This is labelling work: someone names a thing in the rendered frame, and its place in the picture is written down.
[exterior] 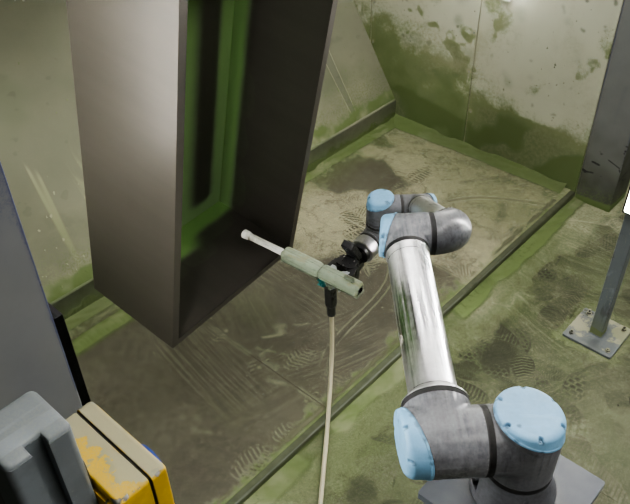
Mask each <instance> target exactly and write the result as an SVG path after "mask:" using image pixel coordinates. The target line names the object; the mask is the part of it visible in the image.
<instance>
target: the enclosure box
mask: <svg viewBox="0 0 630 504"><path fill-rule="evenodd" d="M337 3H338V0H66V7H67V17H68V27H69V37H70V47H71V57H72V67H73V77H74V87H75V97H76V108H77V118H78V128H79V138H80V148H81V158H82V168H83V178H84V188H85V198H86V209H87V219H88V229H89V239H90V249H91V259H92V269H93V279H94V288H95V289H96V290H97V291H99V292H100V293H101V294H103V295H104V296H105V297H106V298H108V299H109V300H110V301H112V302H113V303H114V304H116V305H117V306H118V307H119V308H121V309H122V310H123V311H125V312H126V313H127V314H129V315H130V316H131V317H132V318H134V319H135V320H136V321H138V322H139V323H140V324H142V325H143V326H144V327H145V328H147V329H148V330H149V331H151V332H152V333H153V334H155V335H156V336H157V337H158V338H160V339H161V340H162V341H164V342H165V343H166V344H168V345H169V346H170V347H171V348H174V347H175V346H177V345H178V344H179V343H180V342H181V341H183V340H184V339H185V338H186V337H187V336H189V335H190V334H191V333H192V332H193V331H195V330H196V329H197V328H198V327H199V326H201V325H202V324H203V323H204V322H205V321H207V320H208V319H209V318H210V317H211V316H213V315H214V314H215V313H216V312H217V311H219V310H220V309H221V308H222V307H223V306H225V305H226V304H227V303H228V302H229V301H231V300H232V299H233V298H234V297H235V296H237V295H238V294H239V293H240V292H241V291H243V290H244V289H245V288H246V287H247V286H249V285H250V284H251V283H252V282H253V281H255V280H256V279H257V278H258V277H259V276H261V275H262V274H263V273H264V272H265V271H267V270H268V269H269V268H270V267H271V266H273V265H274V264H275V263H276V262H277V261H279V260H280V259H281V255H279V254H277V253H275V252H273V251H271V250H269V249H267V248H265V247H263V246H261V245H259V244H257V243H255V242H252V241H250V240H246V239H244V238H242V237H241V234H242V232H243V230H245V229H246V230H248V231H250V232H251V233H252V234H254V235H256V236H258V237H260V238H262V239H264V240H266V241H268V242H271V243H273V244H275V245H277V246H279V247H281V248H283V249H285V248H286V247H291V248H293V243H294V238H295V232H296V227H297V221H298V216H299V210H300V205H301V199H302V194H303V189H304V183H305V178H306V172H307V167H308V161H309V156H310V150H311V145H312V140H313V134H314V129H315V123H316V118H317V112H318V107H319V101H320V96H321V91H322V85H323V80H324V74H325V69H326V63H327V58H328V52H329V47H330V42H331V36H332V31H333V25H334V20H335V14H336V9H337Z"/></svg>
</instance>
